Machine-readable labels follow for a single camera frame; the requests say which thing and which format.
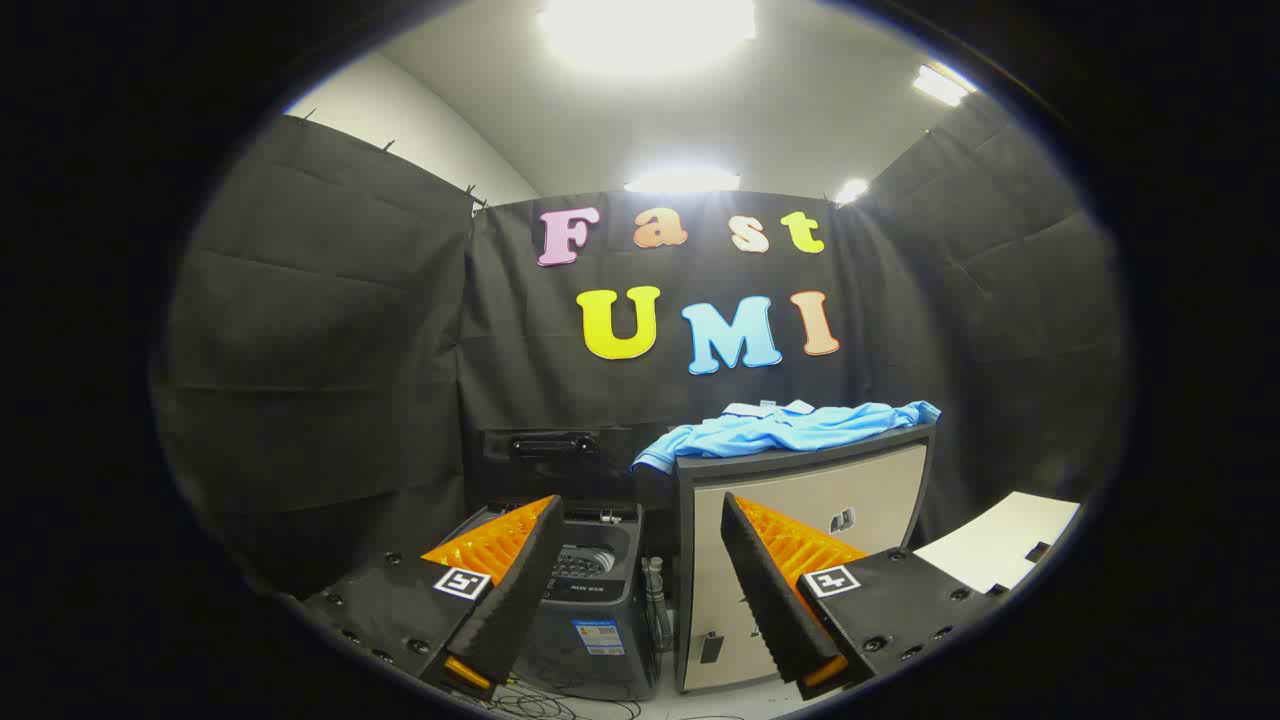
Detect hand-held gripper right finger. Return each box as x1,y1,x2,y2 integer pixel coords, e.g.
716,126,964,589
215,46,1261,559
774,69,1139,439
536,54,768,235
720,490,1004,701

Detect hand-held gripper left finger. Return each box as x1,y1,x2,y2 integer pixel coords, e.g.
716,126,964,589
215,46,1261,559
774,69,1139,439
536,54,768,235
298,494,568,699

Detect dark grey washing machine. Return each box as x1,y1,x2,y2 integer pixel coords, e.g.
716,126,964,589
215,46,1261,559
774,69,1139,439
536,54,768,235
440,500,663,701

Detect black washing machine lid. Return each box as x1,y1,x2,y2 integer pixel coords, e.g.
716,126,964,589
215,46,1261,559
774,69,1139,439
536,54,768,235
480,427,643,506

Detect light blue shirt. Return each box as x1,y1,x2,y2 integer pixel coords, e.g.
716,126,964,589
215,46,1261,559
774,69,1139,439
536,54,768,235
632,400,942,474

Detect grey and beige cabinet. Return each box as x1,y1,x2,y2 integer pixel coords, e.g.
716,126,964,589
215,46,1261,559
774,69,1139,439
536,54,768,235
672,424,938,694

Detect white flat board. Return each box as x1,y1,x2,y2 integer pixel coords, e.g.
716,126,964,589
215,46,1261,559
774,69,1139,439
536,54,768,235
915,491,1082,593

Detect rectangular ceiling light panel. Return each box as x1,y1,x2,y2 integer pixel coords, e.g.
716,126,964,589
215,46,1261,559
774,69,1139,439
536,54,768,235
911,63,978,108

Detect grey drain hose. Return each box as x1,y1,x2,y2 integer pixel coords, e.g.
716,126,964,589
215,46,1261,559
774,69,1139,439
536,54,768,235
643,555,674,651

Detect black floor cables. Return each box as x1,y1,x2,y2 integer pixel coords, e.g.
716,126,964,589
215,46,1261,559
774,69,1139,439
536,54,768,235
478,682,643,720

